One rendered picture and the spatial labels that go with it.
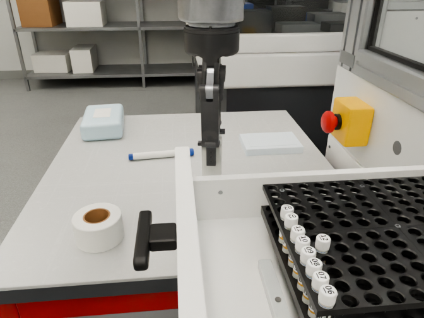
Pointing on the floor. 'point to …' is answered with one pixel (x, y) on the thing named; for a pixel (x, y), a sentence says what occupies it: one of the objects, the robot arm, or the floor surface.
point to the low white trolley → (40, 194)
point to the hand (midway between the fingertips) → (212, 159)
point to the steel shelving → (156, 69)
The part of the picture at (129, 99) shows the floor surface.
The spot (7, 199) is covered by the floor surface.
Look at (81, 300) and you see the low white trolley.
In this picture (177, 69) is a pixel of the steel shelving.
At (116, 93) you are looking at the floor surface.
